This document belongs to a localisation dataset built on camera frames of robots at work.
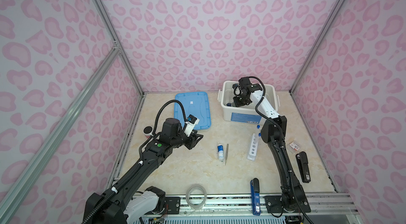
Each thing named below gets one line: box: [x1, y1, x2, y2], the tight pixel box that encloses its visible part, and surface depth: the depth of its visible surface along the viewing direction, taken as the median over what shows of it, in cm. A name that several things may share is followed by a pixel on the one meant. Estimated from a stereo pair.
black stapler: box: [295, 151, 311, 184], surface depth 83 cm
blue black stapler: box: [250, 177, 261, 216], surface depth 74 cm
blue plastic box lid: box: [173, 91, 212, 131], surface depth 113 cm
